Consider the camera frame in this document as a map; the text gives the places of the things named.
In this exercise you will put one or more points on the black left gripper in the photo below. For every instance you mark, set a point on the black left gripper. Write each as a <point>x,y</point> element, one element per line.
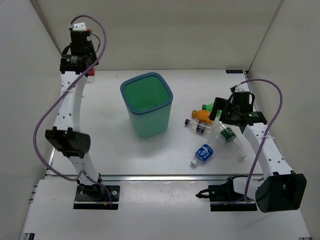
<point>93,52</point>

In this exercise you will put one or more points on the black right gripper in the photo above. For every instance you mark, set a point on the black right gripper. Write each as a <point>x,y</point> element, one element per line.
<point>219,105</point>

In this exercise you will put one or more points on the clear bottle black label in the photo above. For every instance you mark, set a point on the clear bottle black label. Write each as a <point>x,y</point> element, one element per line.
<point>200,127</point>

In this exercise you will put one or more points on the clear bottle red cap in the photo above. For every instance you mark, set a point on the clear bottle red cap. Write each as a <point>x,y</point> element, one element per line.
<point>91,76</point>

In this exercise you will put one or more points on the clear bottle green label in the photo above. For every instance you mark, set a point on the clear bottle green label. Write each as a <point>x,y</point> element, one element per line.
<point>232,143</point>

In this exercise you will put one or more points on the clear bottle blue label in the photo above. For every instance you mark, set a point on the clear bottle blue label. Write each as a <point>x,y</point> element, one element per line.
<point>208,150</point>

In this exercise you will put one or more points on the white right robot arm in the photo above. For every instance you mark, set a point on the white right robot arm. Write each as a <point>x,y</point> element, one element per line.
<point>281,189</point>

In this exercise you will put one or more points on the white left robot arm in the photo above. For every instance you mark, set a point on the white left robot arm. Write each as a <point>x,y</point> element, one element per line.
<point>66,136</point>

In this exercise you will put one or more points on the green plastic waste bin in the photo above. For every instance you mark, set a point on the green plastic waste bin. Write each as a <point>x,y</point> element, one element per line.
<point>148,99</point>

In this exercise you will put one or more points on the green plastic bottle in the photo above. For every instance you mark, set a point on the green plastic bottle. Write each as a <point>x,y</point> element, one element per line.
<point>209,107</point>

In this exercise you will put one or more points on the orange plastic bottle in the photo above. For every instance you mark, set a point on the orange plastic bottle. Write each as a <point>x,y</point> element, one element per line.
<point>202,115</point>

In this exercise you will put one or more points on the right corner label sticker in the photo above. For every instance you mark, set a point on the right corner label sticker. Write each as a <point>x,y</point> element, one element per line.
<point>234,71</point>

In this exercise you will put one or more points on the aluminium rail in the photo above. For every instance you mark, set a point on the aluminium rail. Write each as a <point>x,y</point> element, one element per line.
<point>169,178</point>

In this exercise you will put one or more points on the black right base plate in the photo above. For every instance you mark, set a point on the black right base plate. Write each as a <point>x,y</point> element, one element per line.
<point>223,199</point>

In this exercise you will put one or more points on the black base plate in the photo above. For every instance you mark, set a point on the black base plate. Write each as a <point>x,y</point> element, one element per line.
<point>223,199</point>
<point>93,197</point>

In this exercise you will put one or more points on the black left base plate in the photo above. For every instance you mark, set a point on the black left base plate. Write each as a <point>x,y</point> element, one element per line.
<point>93,197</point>

